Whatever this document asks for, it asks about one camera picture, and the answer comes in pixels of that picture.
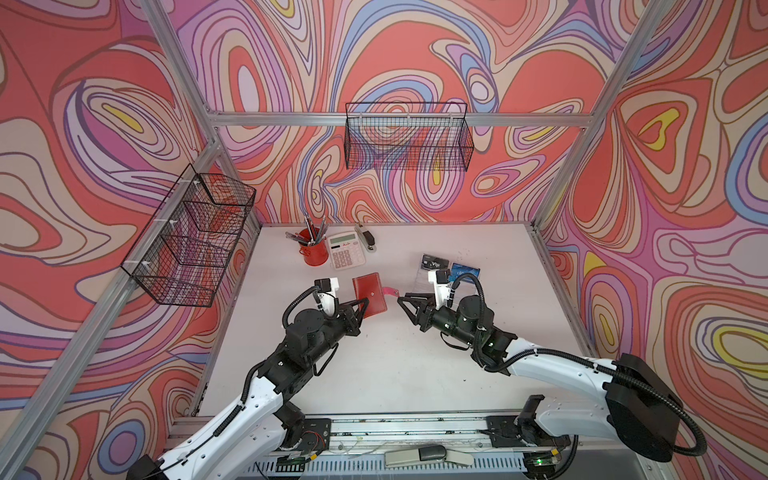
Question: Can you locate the blue credit card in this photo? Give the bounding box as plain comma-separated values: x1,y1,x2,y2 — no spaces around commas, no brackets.
449,262,480,282

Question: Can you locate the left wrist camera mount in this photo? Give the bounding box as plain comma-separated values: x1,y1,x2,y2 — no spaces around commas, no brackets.
313,277,340,318

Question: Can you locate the aluminium frame post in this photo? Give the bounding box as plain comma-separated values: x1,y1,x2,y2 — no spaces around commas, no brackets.
140,0,241,180

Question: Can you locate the grey foot pedal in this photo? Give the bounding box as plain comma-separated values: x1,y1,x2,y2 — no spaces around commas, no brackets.
384,445,474,468

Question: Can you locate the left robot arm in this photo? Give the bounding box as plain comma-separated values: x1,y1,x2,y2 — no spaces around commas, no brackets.
126,299,368,479

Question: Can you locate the pink desk calculator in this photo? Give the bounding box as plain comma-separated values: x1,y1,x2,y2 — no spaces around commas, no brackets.
326,231,366,270

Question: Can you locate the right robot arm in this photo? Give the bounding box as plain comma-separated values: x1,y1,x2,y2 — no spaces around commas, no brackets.
397,293,708,463

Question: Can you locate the clear acrylic card stand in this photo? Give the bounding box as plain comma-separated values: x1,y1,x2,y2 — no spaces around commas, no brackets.
411,254,481,293

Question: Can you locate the grey black stapler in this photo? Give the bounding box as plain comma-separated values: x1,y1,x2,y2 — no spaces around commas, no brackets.
355,223,376,253

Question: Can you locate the pens and pencils bunch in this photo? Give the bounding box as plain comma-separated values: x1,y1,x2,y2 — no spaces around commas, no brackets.
285,215,329,247

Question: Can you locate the black VIP credit card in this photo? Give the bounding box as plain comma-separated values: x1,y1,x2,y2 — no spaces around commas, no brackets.
420,254,451,271

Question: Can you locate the red metal pen bucket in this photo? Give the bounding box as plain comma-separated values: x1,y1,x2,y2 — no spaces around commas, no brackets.
299,228,329,267

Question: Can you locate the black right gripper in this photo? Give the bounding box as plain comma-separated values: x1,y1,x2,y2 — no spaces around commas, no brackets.
398,293,479,348

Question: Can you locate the black wire basket left wall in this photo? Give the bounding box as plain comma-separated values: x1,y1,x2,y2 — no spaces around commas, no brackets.
121,165,256,308

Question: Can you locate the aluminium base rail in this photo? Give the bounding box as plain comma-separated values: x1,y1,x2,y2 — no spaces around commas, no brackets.
167,410,655,457

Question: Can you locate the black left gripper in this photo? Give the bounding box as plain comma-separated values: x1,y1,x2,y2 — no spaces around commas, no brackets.
303,298,370,370

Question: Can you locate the black wire basket back wall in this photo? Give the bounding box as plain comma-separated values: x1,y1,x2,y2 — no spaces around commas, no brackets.
344,101,475,172

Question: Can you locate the red leather card holder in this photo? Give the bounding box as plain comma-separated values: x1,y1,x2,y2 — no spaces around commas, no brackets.
352,272,400,318

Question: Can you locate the black wire basket wall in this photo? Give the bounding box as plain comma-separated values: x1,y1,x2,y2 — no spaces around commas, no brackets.
121,165,256,308
344,101,475,172

